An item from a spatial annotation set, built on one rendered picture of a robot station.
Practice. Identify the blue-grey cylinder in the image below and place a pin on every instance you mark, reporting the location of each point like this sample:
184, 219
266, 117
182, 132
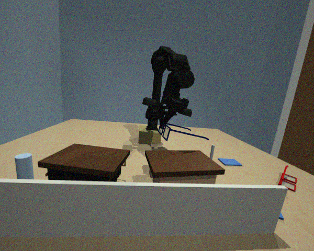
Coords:
24, 166

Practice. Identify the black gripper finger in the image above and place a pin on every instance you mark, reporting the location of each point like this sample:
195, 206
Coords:
161, 116
168, 116

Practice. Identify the navy glasses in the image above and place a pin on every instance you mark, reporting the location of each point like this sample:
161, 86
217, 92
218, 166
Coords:
167, 129

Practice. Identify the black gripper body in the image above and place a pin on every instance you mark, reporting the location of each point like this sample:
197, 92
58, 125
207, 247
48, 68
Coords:
152, 102

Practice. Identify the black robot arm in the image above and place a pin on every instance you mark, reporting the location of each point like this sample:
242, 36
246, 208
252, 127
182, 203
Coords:
180, 77

